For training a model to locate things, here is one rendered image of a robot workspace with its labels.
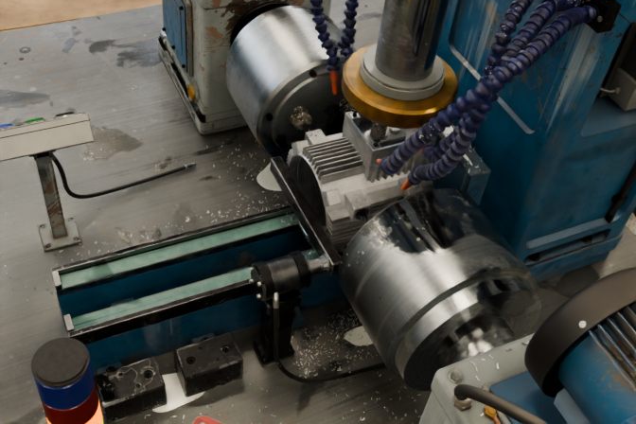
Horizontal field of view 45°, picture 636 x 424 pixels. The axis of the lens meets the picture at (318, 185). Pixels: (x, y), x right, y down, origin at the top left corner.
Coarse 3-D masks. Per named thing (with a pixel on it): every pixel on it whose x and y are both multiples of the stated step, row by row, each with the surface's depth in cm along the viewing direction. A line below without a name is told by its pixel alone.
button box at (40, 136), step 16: (0, 128) 127; (16, 128) 126; (32, 128) 127; (48, 128) 128; (64, 128) 129; (80, 128) 130; (0, 144) 126; (16, 144) 126; (32, 144) 127; (48, 144) 128; (64, 144) 129; (80, 144) 130; (0, 160) 126
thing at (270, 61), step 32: (256, 32) 142; (288, 32) 139; (256, 64) 139; (288, 64) 135; (320, 64) 134; (256, 96) 137; (288, 96) 135; (320, 96) 139; (256, 128) 139; (288, 128) 141; (320, 128) 144
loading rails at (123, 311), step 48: (192, 240) 135; (240, 240) 136; (288, 240) 142; (96, 288) 128; (144, 288) 134; (192, 288) 128; (240, 288) 128; (336, 288) 141; (96, 336) 121; (144, 336) 126; (192, 336) 132
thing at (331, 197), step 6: (294, 144) 130; (300, 144) 129; (306, 144) 130; (294, 150) 130; (300, 150) 129; (324, 192) 123; (330, 192) 122; (336, 192) 122; (324, 198) 123; (330, 198) 122; (336, 198) 122; (330, 204) 122
